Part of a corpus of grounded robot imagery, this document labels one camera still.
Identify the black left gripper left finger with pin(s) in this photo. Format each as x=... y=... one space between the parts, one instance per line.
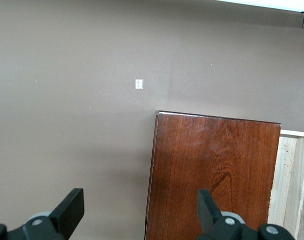
x=57 y=225

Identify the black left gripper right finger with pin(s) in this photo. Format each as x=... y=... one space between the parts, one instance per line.
x=212 y=225

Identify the light wood drawer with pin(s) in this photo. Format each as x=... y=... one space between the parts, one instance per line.
x=286 y=175

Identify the dark brown wooden cabinet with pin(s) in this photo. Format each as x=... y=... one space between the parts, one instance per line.
x=211 y=162

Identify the small square table sticker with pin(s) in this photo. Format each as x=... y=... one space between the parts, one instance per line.
x=139 y=84

